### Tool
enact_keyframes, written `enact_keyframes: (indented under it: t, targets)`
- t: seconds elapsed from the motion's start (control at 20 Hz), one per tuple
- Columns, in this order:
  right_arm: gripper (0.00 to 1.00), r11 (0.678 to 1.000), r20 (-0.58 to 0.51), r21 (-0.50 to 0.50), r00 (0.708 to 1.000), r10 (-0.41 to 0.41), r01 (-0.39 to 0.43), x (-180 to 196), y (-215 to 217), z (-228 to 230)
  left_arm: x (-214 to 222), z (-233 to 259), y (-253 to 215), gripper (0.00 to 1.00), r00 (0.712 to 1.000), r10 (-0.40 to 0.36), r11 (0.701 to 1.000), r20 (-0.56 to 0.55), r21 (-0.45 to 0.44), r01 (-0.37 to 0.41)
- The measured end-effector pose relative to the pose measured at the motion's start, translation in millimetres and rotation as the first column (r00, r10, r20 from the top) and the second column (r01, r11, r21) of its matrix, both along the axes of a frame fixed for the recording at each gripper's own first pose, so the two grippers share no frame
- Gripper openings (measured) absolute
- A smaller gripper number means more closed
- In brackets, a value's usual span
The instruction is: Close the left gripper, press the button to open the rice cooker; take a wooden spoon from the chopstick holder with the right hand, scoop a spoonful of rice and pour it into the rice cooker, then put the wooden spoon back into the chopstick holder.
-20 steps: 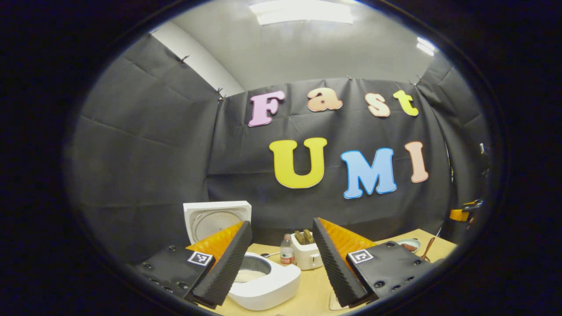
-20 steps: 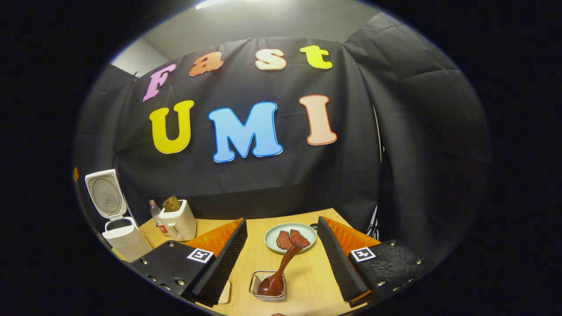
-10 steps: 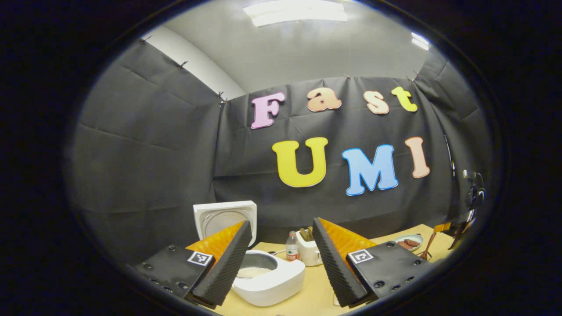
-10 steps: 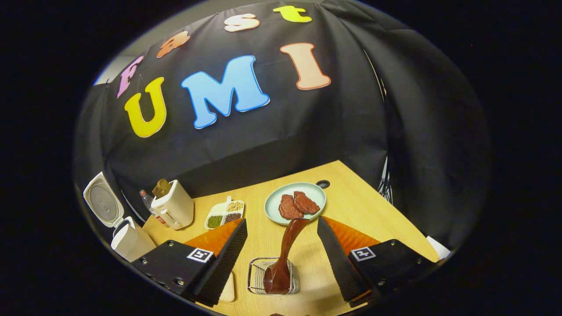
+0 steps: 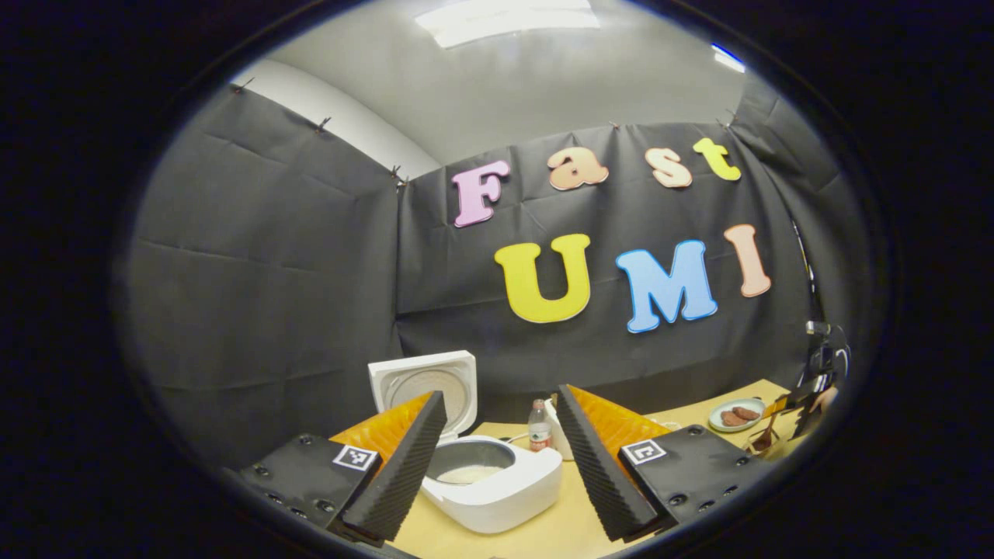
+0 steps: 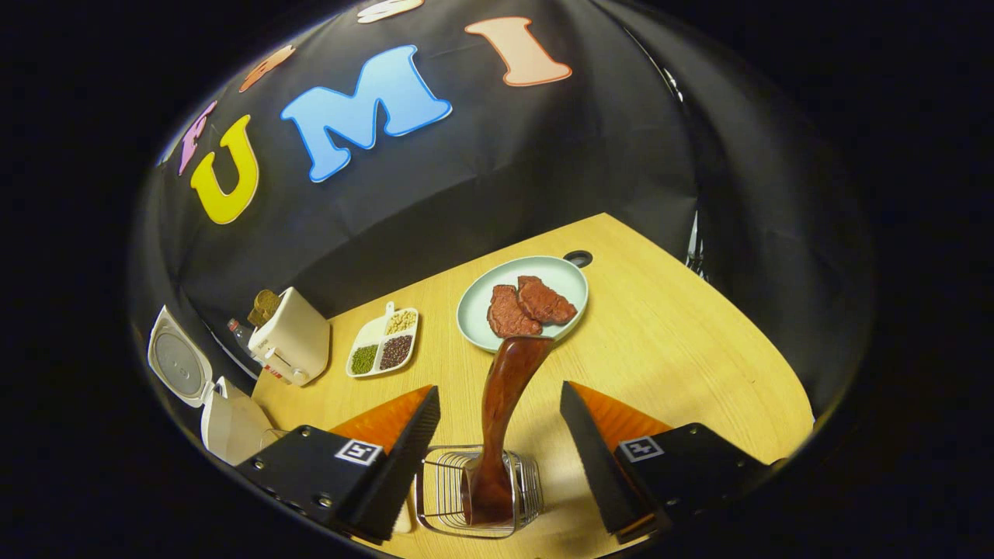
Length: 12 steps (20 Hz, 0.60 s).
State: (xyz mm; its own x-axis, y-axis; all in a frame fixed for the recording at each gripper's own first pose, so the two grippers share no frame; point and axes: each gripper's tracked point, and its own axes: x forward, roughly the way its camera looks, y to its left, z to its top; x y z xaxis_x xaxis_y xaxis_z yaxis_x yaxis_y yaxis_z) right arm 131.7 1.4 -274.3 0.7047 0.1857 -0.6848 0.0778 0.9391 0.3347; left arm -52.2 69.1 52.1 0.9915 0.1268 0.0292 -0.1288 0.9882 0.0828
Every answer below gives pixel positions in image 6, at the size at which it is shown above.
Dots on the white toaster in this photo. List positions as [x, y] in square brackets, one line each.
[299, 341]

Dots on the red meat piece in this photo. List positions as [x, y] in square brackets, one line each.
[547, 303]
[509, 314]

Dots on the black backdrop cloth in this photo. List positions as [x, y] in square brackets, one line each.
[543, 155]

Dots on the black table grommet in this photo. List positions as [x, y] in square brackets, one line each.
[578, 258]

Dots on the brown toast slice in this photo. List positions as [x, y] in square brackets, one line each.
[264, 307]

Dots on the brown wooden spoon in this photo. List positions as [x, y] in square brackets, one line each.
[501, 404]

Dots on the clear water bottle red label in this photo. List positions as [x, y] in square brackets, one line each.
[239, 332]

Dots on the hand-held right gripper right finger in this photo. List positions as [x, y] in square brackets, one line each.
[598, 473]

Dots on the pale green plate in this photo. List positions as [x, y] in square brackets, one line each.
[477, 314]

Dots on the white rice cooker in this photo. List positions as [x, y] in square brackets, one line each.
[233, 427]

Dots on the white divided bean dish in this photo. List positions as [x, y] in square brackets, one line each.
[371, 330]

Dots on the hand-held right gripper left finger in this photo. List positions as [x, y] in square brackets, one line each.
[396, 473]

